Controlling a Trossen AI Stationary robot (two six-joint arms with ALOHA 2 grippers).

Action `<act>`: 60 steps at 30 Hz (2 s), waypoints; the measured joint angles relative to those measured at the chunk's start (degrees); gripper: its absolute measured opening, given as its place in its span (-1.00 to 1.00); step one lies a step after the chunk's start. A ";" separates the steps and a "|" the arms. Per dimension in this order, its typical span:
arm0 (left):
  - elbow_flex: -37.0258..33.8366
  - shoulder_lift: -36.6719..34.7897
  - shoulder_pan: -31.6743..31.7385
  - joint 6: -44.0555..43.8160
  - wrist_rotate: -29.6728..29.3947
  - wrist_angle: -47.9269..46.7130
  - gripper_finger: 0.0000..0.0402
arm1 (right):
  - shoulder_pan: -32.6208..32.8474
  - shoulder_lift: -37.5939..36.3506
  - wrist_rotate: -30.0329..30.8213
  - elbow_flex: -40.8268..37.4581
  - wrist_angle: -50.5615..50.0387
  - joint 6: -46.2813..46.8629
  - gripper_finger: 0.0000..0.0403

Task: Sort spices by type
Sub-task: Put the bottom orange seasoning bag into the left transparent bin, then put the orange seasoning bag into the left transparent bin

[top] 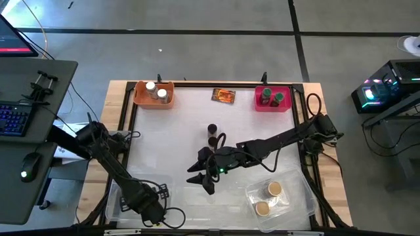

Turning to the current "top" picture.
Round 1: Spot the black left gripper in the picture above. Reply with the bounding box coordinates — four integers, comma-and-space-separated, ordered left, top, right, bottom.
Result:
119, 184, 170, 226

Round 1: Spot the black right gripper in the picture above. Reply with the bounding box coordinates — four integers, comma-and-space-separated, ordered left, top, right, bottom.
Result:
186, 146, 242, 196

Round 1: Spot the tan-lid spice jar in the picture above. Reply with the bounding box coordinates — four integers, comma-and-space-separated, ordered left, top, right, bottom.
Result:
255, 201, 271, 218
262, 181, 283, 199

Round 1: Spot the orange spice packet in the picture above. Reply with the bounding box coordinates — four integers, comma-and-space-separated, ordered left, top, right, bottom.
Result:
211, 88, 236, 105

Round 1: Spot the white-lid spice jar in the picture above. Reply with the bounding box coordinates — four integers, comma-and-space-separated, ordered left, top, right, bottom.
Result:
144, 81, 158, 96
156, 88, 170, 104

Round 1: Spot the large clear plastic bin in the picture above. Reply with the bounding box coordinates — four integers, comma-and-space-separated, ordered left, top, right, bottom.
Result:
102, 170, 177, 226
244, 168, 320, 233

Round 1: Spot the green-lid spice jar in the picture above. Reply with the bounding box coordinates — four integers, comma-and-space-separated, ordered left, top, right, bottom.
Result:
269, 92, 285, 108
259, 87, 272, 106

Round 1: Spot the orange plastic bin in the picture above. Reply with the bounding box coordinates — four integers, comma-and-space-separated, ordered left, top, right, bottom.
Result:
133, 81, 175, 110

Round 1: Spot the white printed paper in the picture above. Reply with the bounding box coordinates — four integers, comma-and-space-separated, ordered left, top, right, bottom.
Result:
52, 119, 91, 165

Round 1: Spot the pink plastic bin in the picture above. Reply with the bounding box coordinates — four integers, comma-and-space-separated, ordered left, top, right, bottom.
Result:
254, 85, 293, 113

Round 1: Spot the black computer mouse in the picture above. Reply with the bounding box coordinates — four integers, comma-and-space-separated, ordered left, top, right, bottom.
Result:
19, 151, 43, 184

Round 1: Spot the dark grey desk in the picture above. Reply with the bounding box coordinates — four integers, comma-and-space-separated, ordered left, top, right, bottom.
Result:
0, 58, 79, 226

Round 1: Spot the black desk clamp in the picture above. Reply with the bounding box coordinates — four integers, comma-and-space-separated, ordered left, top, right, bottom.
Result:
21, 69, 59, 106

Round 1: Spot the black backlit keyboard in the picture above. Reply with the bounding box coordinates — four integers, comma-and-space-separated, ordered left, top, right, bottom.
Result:
0, 102, 33, 137

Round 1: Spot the black lit computer tower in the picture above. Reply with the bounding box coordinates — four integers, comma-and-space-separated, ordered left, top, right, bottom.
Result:
350, 58, 420, 115

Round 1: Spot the dark grey equipment stand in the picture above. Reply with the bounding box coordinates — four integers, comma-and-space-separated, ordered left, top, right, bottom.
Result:
362, 93, 420, 187

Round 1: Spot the black computer monitor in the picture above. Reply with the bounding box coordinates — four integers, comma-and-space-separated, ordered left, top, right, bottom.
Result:
0, 13, 39, 58

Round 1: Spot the white round object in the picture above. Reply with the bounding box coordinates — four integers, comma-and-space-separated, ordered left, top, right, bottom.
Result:
396, 34, 420, 58

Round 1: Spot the silver metal bracket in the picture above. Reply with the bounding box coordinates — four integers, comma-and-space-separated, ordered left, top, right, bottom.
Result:
287, 230, 324, 236
103, 229, 142, 236

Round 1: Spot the black metal table frame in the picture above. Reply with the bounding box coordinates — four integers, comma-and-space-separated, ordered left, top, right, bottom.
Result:
98, 81, 354, 230

